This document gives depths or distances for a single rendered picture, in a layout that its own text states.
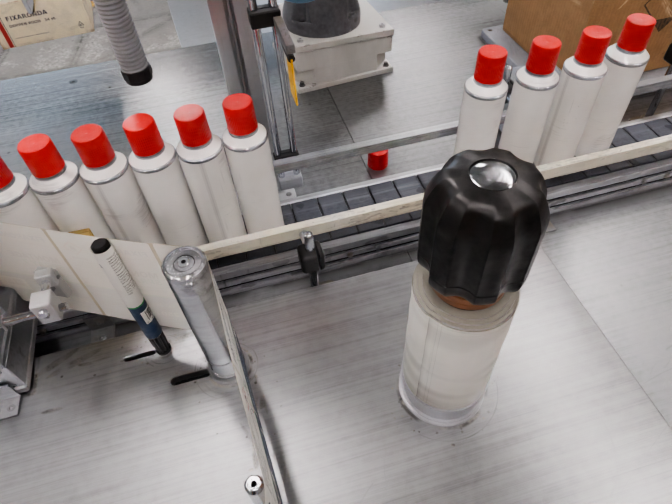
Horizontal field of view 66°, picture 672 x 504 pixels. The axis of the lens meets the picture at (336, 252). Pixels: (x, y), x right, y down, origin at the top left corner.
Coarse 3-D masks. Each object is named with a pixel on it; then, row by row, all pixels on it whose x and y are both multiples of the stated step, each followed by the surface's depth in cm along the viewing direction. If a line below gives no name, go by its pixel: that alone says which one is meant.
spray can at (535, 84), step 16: (544, 48) 59; (560, 48) 59; (528, 64) 61; (544, 64) 60; (528, 80) 62; (544, 80) 61; (512, 96) 65; (528, 96) 63; (544, 96) 62; (512, 112) 66; (528, 112) 64; (544, 112) 64; (512, 128) 67; (528, 128) 66; (512, 144) 68; (528, 144) 68; (528, 160) 70
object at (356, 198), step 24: (624, 144) 78; (600, 168) 75; (624, 168) 75; (360, 192) 74; (384, 192) 74; (408, 192) 74; (288, 216) 72; (312, 216) 72; (408, 216) 71; (216, 264) 67
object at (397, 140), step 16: (656, 80) 75; (432, 128) 70; (448, 128) 70; (352, 144) 69; (368, 144) 68; (384, 144) 69; (400, 144) 70; (288, 160) 67; (304, 160) 67; (320, 160) 68; (336, 160) 69
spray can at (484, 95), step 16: (480, 48) 59; (496, 48) 59; (480, 64) 59; (496, 64) 58; (480, 80) 60; (496, 80) 60; (464, 96) 63; (480, 96) 61; (496, 96) 61; (464, 112) 64; (480, 112) 62; (496, 112) 62; (464, 128) 65; (480, 128) 64; (496, 128) 65; (464, 144) 67; (480, 144) 66
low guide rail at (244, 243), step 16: (640, 144) 73; (656, 144) 73; (576, 160) 71; (592, 160) 72; (608, 160) 73; (624, 160) 74; (544, 176) 71; (368, 208) 67; (384, 208) 67; (400, 208) 68; (416, 208) 69; (304, 224) 66; (320, 224) 66; (336, 224) 67; (352, 224) 68; (224, 240) 65; (240, 240) 65; (256, 240) 65; (272, 240) 66; (288, 240) 67; (208, 256) 65; (224, 256) 66
